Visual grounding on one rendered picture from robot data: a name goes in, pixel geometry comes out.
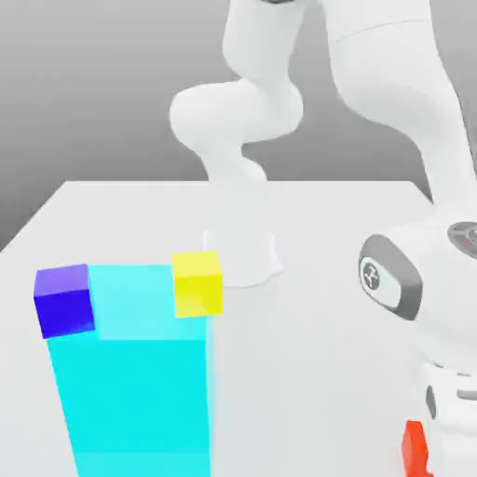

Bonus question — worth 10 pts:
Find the small blue cube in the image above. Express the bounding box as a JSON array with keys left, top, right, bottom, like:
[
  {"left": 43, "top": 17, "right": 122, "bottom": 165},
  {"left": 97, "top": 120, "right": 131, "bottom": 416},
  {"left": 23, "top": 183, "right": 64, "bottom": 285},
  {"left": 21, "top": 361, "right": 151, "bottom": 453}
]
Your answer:
[{"left": 33, "top": 263, "right": 97, "bottom": 341}]

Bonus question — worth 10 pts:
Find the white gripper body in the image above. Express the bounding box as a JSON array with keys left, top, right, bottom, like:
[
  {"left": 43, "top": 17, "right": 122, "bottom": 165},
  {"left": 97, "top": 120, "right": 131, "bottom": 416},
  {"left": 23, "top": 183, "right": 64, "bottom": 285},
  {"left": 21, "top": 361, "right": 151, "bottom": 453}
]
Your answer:
[{"left": 423, "top": 411, "right": 477, "bottom": 477}]

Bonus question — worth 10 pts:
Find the large cyan box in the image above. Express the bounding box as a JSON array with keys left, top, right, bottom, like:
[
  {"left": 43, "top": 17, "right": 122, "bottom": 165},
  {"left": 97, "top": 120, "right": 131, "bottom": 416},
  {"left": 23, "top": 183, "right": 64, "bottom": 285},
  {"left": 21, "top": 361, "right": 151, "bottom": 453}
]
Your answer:
[{"left": 46, "top": 263, "right": 216, "bottom": 477}]

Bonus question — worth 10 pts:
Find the small yellow cube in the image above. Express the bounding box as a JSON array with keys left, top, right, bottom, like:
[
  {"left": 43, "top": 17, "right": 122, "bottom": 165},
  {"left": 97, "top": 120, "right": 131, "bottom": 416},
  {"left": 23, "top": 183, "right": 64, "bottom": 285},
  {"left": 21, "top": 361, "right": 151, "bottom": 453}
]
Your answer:
[{"left": 170, "top": 250, "right": 225, "bottom": 320}]

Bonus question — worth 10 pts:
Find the small red cube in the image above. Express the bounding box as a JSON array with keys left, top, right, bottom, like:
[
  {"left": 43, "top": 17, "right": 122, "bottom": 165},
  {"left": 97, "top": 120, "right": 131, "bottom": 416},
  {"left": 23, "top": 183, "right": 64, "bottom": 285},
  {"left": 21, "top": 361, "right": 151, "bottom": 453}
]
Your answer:
[{"left": 401, "top": 419, "right": 436, "bottom": 477}]

